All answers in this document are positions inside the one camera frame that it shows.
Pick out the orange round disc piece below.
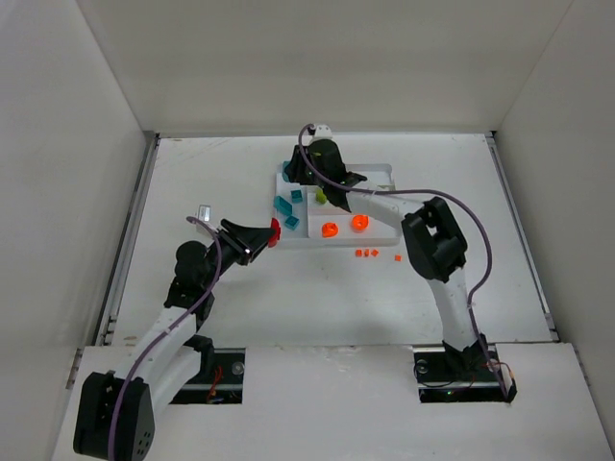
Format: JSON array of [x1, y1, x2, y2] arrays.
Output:
[[351, 214, 369, 232]]

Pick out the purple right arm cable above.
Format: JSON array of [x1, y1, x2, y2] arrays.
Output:
[[297, 124, 510, 400]]

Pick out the lime small lego brick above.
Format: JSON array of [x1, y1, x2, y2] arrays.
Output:
[[315, 190, 328, 204]]

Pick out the teal rounded lego brick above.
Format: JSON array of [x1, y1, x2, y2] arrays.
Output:
[[282, 161, 292, 182]]

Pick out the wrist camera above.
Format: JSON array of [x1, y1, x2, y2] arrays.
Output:
[[195, 205, 213, 237], [307, 124, 332, 142]]

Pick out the red long brick cluster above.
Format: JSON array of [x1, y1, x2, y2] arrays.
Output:
[[268, 218, 282, 248]]

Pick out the teal lego in tray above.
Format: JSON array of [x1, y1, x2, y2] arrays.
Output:
[[290, 189, 304, 204]]

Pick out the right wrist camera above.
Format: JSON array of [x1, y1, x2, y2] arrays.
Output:
[[307, 124, 332, 142]]

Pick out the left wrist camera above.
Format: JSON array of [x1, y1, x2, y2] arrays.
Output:
[[195, 205, 213, 237]]

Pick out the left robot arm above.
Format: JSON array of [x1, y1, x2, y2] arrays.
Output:
[[72, 217, 281, 460]]

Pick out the teal lego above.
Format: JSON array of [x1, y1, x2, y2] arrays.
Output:
[[273, 195, 293, 216], [290, 189, 304, 204]]

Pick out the white compartment tray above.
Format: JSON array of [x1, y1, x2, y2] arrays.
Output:
[[273, 163, 401, 249]]

